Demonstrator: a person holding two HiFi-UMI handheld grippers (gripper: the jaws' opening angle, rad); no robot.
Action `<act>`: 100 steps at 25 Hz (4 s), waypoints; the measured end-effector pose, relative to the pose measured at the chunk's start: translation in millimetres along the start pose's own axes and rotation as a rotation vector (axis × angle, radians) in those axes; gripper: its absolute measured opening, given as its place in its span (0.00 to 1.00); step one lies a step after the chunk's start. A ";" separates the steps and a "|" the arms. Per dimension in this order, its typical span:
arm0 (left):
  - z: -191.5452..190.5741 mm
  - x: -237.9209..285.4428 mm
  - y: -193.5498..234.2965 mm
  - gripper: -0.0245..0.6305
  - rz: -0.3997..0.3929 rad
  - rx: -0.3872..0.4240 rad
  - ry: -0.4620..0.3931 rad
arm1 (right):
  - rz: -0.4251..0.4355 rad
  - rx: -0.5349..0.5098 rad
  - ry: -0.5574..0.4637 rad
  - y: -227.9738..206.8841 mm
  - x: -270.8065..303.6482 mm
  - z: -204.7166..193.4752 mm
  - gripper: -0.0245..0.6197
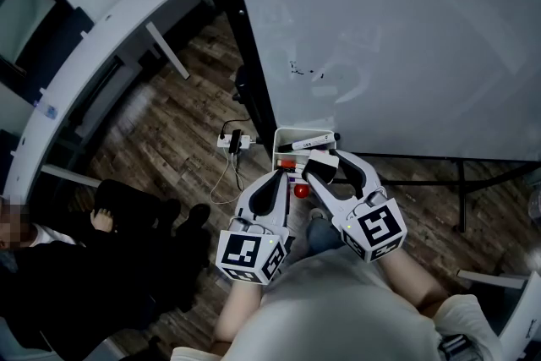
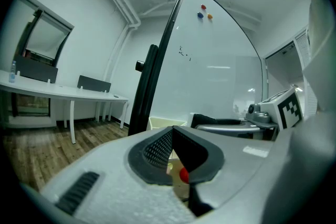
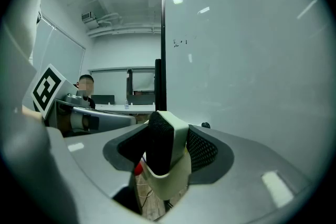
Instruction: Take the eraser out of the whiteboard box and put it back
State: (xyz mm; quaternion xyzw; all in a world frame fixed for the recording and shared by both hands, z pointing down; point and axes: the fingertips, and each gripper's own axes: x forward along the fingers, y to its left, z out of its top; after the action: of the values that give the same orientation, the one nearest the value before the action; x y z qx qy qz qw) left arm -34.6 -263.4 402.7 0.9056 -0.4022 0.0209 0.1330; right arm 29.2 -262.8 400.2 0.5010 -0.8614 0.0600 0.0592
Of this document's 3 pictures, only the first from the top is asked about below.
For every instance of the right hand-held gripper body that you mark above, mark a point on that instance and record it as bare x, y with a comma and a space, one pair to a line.
378, 228

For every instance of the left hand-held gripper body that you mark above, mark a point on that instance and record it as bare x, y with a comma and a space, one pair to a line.
238, 251

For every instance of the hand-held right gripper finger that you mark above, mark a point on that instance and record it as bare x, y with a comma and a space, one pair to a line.
361, 175
327, 198

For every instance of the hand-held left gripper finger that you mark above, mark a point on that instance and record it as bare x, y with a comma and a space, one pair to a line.
258, 198
284, 198

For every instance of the white whiteboard eraser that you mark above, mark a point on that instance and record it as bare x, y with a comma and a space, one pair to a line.
323, 165

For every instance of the white whiteboard box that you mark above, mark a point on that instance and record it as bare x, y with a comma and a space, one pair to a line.
282, 137

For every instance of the person's left forearm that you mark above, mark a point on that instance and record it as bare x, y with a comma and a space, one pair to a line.
236, 308

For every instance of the person's right forearm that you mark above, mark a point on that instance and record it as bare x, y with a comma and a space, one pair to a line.
416, 283

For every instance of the large whiteboard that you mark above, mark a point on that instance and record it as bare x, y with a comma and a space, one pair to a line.
401, 34

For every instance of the person's grey shoe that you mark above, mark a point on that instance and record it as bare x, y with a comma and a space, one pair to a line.
317, 214

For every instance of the red round object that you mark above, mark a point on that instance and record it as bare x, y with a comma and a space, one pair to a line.
301, 191

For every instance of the dark marker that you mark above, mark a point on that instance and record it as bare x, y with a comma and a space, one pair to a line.
296, 172

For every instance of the orange marker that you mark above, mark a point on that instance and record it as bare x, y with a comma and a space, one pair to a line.
289, 162

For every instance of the person's blue jeans leg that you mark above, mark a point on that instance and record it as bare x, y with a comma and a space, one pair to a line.
323, 236

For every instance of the black marker with white label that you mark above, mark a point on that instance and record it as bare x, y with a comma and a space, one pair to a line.
310, 143

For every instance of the black charger plug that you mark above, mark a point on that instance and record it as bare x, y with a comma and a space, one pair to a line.
235, 141

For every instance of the white power strip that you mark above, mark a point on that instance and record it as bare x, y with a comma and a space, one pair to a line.
225, 139

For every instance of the person's light shirt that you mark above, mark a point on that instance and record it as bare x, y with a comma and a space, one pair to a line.
338, 317

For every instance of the white table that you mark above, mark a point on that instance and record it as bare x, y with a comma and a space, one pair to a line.
520, 308

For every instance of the white curved desk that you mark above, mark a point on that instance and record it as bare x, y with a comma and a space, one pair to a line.
105, 29

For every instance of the clear plastic water bottle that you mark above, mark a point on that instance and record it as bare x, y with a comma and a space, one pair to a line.
46, 110

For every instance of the black framed monitor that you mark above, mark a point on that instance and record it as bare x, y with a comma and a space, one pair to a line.
25, 17

